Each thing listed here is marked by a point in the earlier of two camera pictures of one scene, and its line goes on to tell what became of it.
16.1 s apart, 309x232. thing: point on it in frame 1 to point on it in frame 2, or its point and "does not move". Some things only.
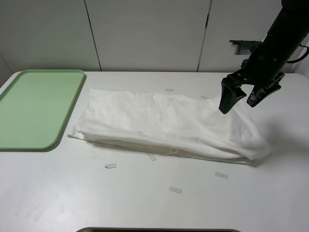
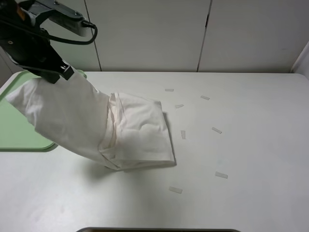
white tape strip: (204, 97) does not move
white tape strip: (175, 189) does not move
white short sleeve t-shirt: (171, 123) to (119, 131)
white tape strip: (221, 175) does not move
